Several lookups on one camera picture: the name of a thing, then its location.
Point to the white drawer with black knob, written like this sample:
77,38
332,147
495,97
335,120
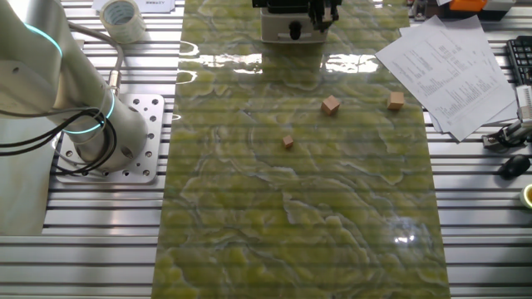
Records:
274,29

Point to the yellow green tape roll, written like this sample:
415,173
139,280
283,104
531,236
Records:
528,196

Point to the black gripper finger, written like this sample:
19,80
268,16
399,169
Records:
331,12
316,18

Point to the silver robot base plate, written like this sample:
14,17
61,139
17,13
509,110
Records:
154,137

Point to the black computer mouse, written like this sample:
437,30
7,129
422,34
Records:
515,166

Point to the clear packing tape roll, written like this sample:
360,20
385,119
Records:
133,29

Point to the small wooden cube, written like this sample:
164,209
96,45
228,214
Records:
287,142

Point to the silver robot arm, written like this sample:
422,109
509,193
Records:
83,104

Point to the green marble pattern mat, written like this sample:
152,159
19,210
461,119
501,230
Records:
291,207

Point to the silver ribbed camera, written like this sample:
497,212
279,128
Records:
525,101

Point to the black computer keyboard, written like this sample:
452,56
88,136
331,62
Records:
521,58

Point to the medium wooden cube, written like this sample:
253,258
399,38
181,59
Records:
330,105
395,101

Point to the orange and black device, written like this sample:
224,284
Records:
467,5

